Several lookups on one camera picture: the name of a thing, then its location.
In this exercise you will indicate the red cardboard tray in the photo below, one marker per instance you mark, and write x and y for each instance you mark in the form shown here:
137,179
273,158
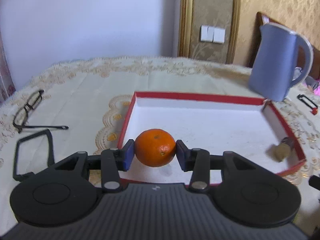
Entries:
250,127

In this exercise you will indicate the black plastic frame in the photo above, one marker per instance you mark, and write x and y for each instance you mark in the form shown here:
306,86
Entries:
32,153
309,103

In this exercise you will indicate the white wall switch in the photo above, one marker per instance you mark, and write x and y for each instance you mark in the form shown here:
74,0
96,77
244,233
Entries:
212,34

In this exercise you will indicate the black plastic frame left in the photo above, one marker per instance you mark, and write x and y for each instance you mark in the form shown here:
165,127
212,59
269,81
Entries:
32,153

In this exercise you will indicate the eggplant piece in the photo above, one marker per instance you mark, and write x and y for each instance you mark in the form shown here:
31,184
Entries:
284,149

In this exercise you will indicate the orange mandarin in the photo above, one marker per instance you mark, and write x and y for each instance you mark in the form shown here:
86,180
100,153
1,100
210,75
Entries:
155,148

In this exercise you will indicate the blue electric kettle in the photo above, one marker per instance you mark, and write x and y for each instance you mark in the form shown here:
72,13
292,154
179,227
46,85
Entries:
276,60

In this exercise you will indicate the floral tablecloth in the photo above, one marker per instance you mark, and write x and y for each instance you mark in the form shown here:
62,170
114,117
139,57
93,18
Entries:
92,98

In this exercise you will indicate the black eyeglasses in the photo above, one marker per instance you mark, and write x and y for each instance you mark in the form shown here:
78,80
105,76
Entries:
20,121

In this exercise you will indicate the pink curtain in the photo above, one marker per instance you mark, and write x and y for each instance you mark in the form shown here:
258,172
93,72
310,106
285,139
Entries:
7,87

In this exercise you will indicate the black plastic frame right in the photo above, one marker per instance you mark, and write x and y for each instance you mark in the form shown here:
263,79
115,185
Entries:
309,103

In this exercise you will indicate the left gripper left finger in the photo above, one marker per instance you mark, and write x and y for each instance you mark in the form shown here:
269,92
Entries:
110,162

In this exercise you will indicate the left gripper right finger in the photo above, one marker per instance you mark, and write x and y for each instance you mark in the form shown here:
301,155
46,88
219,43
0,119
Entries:
200,162

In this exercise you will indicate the gold picture frame moulding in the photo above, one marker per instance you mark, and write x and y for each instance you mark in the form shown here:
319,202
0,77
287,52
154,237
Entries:
222,14

